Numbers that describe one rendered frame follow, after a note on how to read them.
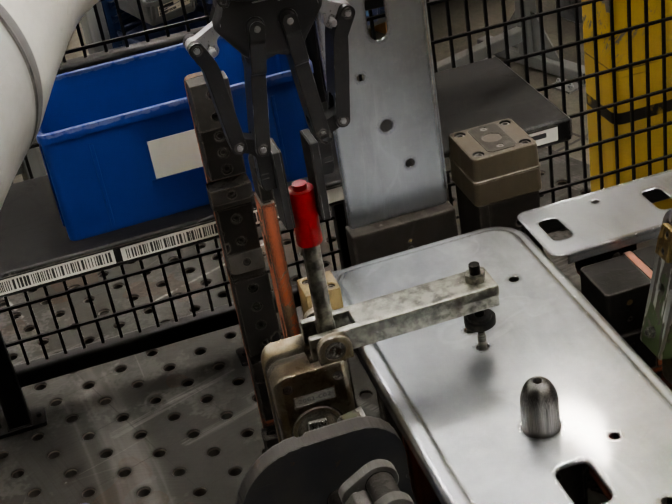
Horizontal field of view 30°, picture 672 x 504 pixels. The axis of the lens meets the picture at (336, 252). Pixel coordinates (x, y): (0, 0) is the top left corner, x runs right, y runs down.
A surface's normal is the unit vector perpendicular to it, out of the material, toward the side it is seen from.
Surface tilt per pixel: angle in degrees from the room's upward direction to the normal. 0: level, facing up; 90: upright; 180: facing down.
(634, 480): 0
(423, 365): 0
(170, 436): 0
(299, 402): 90
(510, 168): 89
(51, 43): 89
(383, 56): 90
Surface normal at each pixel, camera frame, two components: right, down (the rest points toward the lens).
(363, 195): 0.29, 0.46
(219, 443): -0.15, -0.84
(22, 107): 0.99, -0.01
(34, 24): 0.94, -0.31
